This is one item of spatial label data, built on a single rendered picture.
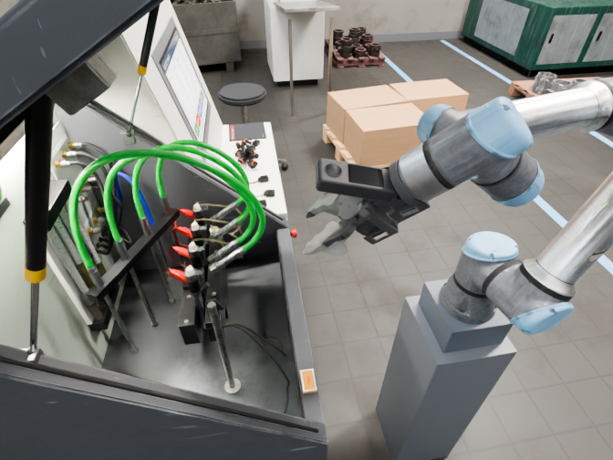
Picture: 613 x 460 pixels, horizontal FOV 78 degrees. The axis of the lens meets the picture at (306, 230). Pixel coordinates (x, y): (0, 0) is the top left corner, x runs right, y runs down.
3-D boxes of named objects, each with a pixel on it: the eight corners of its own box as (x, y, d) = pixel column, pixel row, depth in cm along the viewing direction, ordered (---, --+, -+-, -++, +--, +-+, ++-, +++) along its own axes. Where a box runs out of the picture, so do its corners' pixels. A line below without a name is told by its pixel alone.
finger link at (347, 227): (329, 254, 59) (370, 217, 56) (323, 249, 59) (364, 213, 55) (324, 235, 63) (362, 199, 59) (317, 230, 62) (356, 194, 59)
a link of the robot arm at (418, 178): (426, 170, 48) (418, 129, 53) (396, 187, 51) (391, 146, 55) (457, 199, 52) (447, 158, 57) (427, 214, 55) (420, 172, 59)
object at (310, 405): (322, 452, 87) (325, 423, 77) (304, 455, 87) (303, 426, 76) (290, 262, 134) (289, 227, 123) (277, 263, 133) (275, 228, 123)
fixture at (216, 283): (228, 354, 102) (220, 320, 92) (191, 360, 101) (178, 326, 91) (229, 265, 127) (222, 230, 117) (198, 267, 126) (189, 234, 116)
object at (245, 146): (264, 171, 144) (262, 158, 141) (235, 172, 143) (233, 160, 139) (260, 142, 161) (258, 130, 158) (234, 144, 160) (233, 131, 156)
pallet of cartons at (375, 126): (440, 122, 399) (451, 78, 368) (490, 165, 333) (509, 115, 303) (321, 137, 375) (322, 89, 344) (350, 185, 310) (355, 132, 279)
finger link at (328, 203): (324, 228, 72) (360, 221, 64) (301, 214, 68) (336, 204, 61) (328, 214, 73) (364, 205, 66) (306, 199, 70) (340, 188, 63)
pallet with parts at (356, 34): (365, 45, 620) (367, 19, 595) (387, 66, 538) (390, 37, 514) (321, 47, 610) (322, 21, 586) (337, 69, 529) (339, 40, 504)
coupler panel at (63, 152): (105, 249, 101) (55, 144, 81) (92, 251, 101) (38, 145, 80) (116, 219, 111) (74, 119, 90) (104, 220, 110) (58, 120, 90)
